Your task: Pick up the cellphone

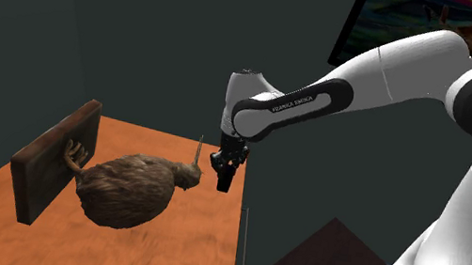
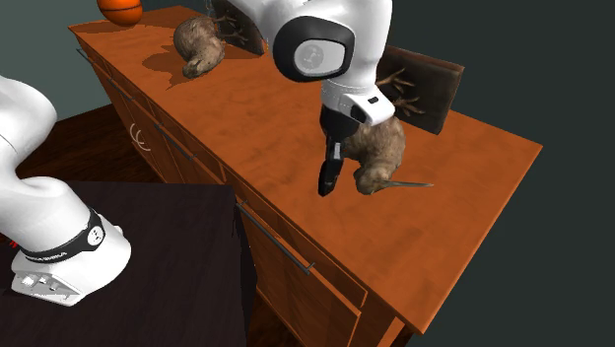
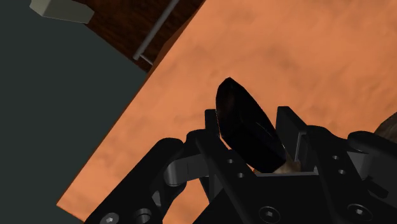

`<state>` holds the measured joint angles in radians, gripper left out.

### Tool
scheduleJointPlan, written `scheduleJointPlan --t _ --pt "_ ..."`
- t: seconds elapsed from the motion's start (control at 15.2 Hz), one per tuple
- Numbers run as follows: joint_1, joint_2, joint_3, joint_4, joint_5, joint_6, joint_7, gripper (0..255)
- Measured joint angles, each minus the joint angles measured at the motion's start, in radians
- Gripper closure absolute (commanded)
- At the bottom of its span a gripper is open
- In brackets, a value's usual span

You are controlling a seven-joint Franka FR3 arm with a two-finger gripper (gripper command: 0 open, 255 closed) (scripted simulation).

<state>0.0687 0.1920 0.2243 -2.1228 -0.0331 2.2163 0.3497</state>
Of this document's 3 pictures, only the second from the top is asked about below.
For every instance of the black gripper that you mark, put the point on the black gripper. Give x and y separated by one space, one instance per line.
338 124

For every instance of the dark robot stand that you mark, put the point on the dark robot stand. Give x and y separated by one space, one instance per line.
163 269

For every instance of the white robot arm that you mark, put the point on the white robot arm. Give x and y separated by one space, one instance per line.
331 19

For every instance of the orange basketball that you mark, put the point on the orange basketball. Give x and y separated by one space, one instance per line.
121 8

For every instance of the brown kiwi bird figure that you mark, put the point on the brown kiwi bird figure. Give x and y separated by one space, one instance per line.
199 43
379 149

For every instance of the orange wooden sideboard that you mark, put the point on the orange wooden sideboard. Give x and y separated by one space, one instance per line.
288 125

